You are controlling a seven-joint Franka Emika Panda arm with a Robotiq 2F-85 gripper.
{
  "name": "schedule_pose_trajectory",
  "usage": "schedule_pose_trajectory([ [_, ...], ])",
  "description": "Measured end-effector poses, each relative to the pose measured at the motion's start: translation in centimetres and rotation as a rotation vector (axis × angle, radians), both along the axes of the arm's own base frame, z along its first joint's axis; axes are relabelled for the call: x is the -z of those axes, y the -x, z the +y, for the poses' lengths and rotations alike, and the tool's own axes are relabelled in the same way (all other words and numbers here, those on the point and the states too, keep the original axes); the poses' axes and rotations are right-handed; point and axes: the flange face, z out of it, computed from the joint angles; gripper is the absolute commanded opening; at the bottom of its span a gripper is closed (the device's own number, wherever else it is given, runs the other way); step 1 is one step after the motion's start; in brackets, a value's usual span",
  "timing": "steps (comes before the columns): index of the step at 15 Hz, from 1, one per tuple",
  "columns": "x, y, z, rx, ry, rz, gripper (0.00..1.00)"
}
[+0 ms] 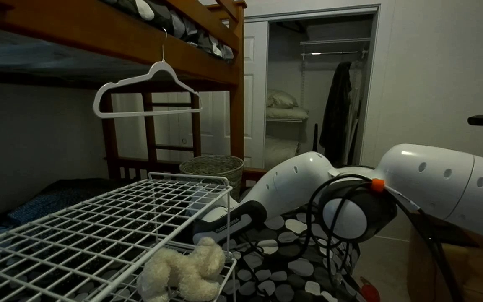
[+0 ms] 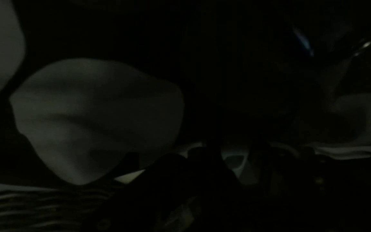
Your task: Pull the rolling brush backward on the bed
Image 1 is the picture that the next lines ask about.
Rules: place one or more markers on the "white pillow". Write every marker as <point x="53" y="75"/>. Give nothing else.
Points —
<point x="283" y="99"/>

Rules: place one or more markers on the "spotted upper bunk bedding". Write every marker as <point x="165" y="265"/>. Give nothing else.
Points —
<point x="164" y="13"/>

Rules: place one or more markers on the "black dustpan brush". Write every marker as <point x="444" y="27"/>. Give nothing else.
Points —
<point x="316" y="136"/>

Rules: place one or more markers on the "blue blanket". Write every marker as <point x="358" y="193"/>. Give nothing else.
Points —
<point x="41" y="203"/>

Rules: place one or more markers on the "woven round basket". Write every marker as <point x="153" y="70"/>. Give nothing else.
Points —
<point x="214" y="166"/>

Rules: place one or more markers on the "folded white linen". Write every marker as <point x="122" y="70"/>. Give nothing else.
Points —
<point x="286" y="112"/>

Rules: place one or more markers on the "red object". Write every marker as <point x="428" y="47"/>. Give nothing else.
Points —
<point x="370" y="292"/>

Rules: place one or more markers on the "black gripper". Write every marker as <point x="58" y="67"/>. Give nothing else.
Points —
<point x="227" y="226"/>

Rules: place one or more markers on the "black grey spotted bedspread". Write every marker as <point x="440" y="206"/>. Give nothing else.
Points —
<point x="286" y="268"/>

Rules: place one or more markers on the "white closet door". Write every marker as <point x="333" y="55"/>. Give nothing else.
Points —
<point x="256" y="94"/>

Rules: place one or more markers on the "white clothes hanger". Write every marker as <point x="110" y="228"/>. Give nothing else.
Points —
<point x="162" y="65"/>

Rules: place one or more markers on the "closet shelf with rod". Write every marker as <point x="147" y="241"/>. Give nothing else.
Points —
<point x="335" y="47"/>

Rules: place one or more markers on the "dark hanging coat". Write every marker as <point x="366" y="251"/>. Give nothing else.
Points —
<point x="336" y="117"/>

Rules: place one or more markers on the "cream plush toy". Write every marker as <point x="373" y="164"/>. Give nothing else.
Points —
<point x="185" y="270"/>

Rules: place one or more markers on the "wooden bunk bed frame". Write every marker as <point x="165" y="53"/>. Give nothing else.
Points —
<point x="142" y="47"/>

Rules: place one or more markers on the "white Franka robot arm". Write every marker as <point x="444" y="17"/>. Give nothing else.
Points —
<point x="437" y="178"/>

